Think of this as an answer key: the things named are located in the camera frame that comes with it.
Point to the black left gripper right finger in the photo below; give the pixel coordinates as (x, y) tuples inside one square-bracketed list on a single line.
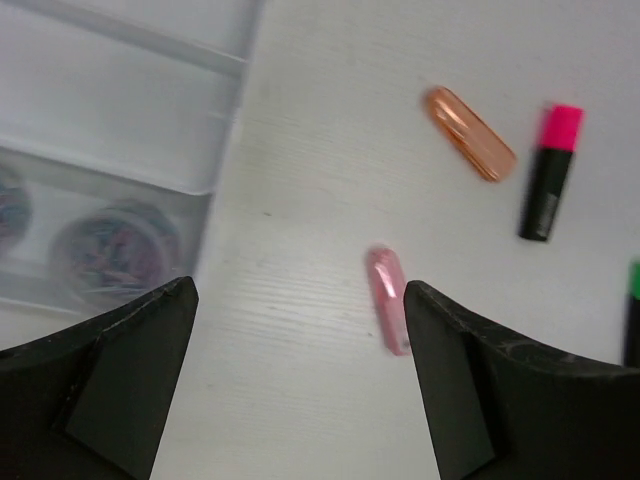
[(501, 405)]

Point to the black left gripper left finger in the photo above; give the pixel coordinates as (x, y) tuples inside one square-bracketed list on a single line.
[(91, 401)]

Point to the green cap black highlighter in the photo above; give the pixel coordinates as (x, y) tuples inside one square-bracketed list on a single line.
[(631, 334)]

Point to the pink stapler case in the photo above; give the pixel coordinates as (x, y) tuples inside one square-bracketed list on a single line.
[(388, 283)]

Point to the pink cap black highlighter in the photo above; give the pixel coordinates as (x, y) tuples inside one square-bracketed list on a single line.
[(556, 146)]

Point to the white compartment tray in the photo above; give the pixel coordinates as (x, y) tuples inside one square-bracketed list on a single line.
[(103, 101)]

